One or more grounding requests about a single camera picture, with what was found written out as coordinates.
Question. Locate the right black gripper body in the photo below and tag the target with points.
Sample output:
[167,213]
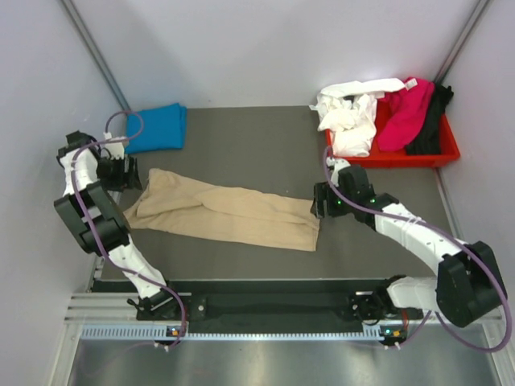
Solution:
[336,205]

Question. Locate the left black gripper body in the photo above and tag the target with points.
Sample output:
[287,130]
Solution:
[113,175]

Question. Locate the beige t shirt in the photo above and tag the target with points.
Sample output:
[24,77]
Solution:
[183,206]

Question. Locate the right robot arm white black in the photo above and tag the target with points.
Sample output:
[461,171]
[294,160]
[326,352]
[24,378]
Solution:
[466,284]

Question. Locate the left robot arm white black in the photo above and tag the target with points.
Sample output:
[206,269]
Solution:
[93,172]

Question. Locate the folded blue t shirt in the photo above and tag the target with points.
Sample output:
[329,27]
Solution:
[164,128]

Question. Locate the white t shirt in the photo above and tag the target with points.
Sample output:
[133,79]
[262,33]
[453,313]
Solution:
[348,112]

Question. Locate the black t shirt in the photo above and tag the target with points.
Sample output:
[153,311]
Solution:
[427,142]

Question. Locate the pink t shirt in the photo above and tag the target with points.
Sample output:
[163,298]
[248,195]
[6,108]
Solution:
[408,107]

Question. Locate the red plastic bin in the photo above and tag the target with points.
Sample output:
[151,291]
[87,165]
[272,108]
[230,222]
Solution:
[400,159]

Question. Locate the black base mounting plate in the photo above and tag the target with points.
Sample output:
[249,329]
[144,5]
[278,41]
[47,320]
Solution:
[281,306]

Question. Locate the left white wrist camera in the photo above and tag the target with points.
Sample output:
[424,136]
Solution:
[114,146]

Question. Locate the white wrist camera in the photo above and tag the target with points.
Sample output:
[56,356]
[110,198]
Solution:
[114,146]
[335,165]

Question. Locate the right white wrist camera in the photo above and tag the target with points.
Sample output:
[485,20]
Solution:
[335,165]

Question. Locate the aluminium frame rail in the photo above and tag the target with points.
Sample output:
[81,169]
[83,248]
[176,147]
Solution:
[459,307]

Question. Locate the grey slotted cable duct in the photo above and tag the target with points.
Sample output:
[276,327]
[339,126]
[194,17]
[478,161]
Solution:
[167,333]

